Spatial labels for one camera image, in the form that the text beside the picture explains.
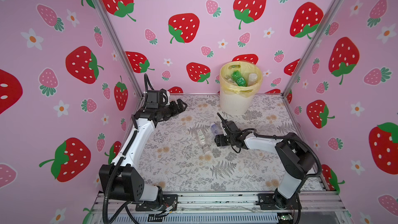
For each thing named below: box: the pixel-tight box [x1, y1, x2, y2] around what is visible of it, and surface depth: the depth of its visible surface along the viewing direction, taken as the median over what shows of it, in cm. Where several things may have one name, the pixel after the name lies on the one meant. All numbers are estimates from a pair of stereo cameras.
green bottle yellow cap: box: [231, 70, 248, 87], surface depth 103 cm
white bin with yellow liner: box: [219, 60, 263, 116], surface depth 102 cm
